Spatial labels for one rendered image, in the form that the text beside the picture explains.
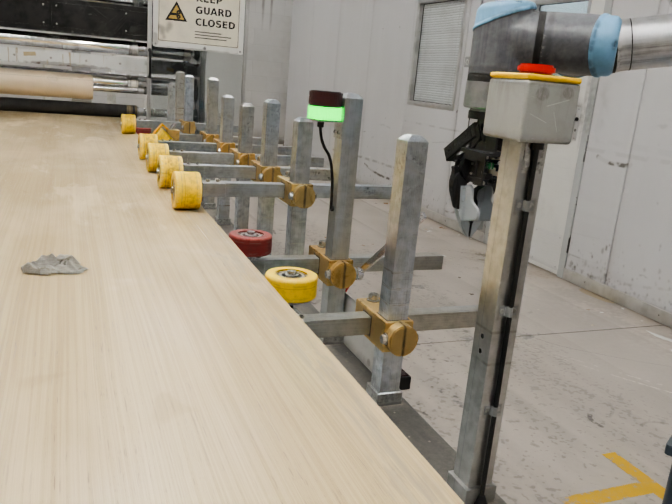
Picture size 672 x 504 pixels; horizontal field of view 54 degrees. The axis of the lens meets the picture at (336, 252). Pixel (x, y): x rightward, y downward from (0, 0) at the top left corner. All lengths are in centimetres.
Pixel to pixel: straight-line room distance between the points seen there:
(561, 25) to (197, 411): 77
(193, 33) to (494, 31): 273
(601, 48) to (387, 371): 58
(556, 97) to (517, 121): 5
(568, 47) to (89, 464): 86
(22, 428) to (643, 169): 399
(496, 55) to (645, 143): 328
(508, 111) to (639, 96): 367
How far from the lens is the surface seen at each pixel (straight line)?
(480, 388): 83
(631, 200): 437
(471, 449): 86
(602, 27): 110
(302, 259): 126
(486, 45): 109
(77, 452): 57
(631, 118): 442
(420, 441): 101
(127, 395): 65
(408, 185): 98
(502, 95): 75
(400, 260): 101
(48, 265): 100
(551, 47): 109
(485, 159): 108
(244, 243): 120
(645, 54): 124
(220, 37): 372
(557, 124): 75
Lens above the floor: 120
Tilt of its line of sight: 15 degrees down
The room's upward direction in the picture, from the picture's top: 5 degrees clockwise
